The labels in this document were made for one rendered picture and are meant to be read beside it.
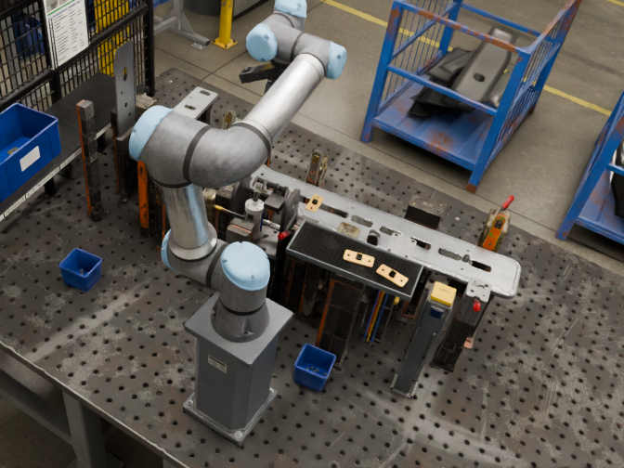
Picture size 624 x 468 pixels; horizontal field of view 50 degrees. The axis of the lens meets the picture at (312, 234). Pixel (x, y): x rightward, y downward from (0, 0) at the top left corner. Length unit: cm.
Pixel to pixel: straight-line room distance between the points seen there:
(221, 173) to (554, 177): 353
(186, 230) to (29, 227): 117
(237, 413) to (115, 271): 75
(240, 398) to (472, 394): 79
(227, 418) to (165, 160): 92
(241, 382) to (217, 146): 76
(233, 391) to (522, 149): 330
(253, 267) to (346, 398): 71
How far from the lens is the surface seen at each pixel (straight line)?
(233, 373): 179
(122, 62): 236
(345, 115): 456
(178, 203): 144
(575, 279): 283
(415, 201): 234
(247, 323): 169
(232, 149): 127
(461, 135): 437
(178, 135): 129
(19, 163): 223
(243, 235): 202
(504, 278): 223
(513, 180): 443
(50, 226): 261
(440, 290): 188
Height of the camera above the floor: 248
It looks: 43 degrees down
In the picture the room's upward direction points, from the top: 11 degrees clockwise
